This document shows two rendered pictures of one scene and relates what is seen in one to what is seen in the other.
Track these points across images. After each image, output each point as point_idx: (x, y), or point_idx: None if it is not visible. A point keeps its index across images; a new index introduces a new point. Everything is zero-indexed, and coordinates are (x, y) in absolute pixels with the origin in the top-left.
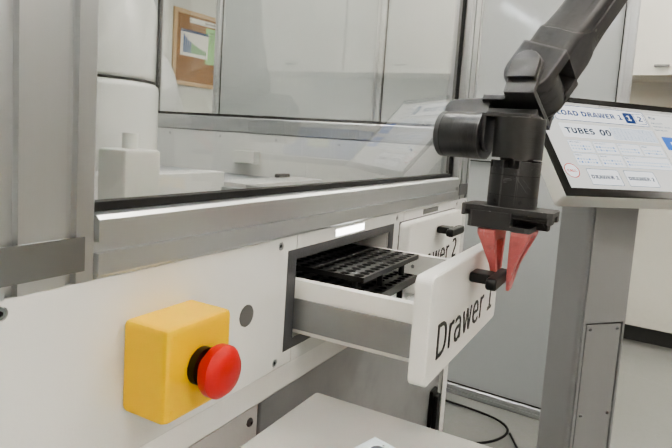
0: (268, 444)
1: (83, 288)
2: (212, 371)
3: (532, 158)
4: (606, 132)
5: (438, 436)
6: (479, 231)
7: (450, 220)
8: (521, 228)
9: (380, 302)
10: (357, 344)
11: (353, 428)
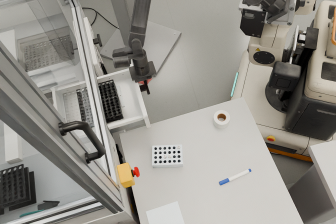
0: (129, 158)
1: (120, 190)
2: (139, 174)
3: (146, 63)
4: None
5: (153, 126)
6: (139, 82)
7: (90, 30)
8: (149, 78)
9: (133, 120)
10: (130, 127)
11: (137, 138)
